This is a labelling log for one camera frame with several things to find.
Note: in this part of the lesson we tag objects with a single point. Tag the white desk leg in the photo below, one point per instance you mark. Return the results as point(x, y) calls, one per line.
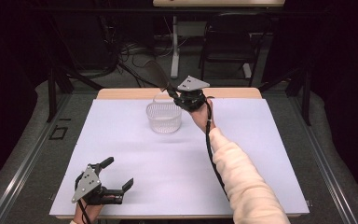
point(175, 56)

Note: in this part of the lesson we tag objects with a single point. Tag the black metal frame stand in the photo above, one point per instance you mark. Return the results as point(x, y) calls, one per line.
point(52, 93)
point(306, 93)

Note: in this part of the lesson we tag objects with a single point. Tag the background wooden desk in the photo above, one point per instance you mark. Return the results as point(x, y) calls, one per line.
point(217, 3)

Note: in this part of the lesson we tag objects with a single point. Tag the wooden table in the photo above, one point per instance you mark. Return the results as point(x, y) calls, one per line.
point(130, 93)

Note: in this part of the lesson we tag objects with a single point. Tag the person's right hand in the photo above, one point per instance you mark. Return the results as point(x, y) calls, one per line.
point(203, 119)

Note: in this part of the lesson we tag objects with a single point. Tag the black chair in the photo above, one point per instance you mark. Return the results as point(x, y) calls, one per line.
point(228, 46)

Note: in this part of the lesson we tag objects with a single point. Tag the white table mat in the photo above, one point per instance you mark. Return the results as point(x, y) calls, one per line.
point(155, 168)

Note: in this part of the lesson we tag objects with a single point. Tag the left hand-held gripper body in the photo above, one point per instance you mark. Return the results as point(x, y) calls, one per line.
point(87, 183)

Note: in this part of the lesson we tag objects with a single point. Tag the person's left hand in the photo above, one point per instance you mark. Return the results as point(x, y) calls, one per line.
point(88, 213)

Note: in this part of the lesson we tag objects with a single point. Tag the aluminium floor rail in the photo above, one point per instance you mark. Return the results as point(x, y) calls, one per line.
point(326, 174)
point(21, 174)

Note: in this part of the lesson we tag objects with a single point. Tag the white plastic basket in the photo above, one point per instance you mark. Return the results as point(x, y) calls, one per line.
point(164, 119)

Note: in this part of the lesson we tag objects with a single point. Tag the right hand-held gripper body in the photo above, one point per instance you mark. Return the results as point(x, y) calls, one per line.
point(192, 93)

